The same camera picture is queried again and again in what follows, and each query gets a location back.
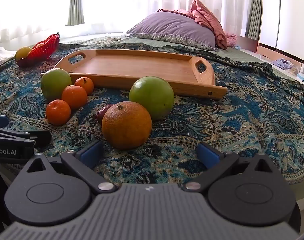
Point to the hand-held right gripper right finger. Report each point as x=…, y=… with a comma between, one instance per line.
x=207, y=155

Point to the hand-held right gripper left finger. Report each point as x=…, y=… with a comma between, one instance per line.
x=90, y=153

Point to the small tangerine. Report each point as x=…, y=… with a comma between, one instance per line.
x=58, y=112
x=84, y=85
x=74, y=97

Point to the dark red date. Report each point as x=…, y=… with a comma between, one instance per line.
x=101, y=115

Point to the large orange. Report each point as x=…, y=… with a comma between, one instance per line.
x=126, y=126

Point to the green apple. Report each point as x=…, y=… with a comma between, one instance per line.
x=55, y=83
x=153, y=96

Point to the teal paisley blanket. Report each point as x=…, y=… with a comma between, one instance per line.
x=229, y=125

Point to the white cloth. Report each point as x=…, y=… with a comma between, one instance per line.
x=2, y=55

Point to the yellow citrus fruit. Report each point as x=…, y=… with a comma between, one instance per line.
x=23, y=53

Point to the orange fruit in bowl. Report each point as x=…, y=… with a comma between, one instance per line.
x=39, y=45

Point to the red glass bowl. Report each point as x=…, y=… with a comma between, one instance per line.
x=45, y=48

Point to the lavender cloth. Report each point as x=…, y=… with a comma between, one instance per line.
x=283, y=63

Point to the wooden bed board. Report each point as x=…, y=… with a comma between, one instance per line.
x=249, y=43

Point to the purple pillow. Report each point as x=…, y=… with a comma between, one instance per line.
x=172, y=28

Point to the pink quilt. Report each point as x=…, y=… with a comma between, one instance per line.
x=207, y=17

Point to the green curtain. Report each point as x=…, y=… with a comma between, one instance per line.
x=254, y=10
x=75, y=2

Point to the white sheer curtain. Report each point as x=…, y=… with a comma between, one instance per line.
x=131, y=2

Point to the white wardrobe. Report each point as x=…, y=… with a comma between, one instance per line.
x=284, y=17

